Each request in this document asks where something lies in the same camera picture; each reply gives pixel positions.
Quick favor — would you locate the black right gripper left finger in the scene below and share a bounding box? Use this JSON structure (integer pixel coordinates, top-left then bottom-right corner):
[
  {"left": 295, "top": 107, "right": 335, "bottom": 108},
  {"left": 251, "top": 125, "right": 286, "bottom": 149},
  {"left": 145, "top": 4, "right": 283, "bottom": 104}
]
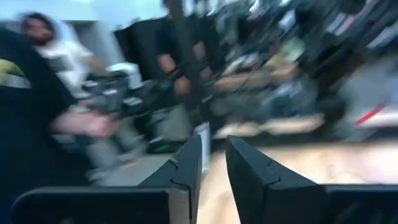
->
[{"left": 11, "top": 135, "right": 203, "bottom": 224}]

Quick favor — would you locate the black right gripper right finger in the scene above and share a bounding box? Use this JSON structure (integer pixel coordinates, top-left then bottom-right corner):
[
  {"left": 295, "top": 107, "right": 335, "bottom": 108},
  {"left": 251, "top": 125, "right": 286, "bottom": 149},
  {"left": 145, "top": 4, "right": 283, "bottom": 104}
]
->
[{"left": 226, "top": 136, "right": 398, "bottom": 224}]

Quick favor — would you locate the person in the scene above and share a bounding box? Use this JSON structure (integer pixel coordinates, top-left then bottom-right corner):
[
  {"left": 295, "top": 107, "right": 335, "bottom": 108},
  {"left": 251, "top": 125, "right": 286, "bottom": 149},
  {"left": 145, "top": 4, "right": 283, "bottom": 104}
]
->
[
  {"left": 0, "top": 26, "right": 121, "bottom": 187},
  {"left": 18, "top": 11, "right": 108, "bottom": 94},
  {"left": 113, "top": 0, "right": 215, "bottom": 97}
]

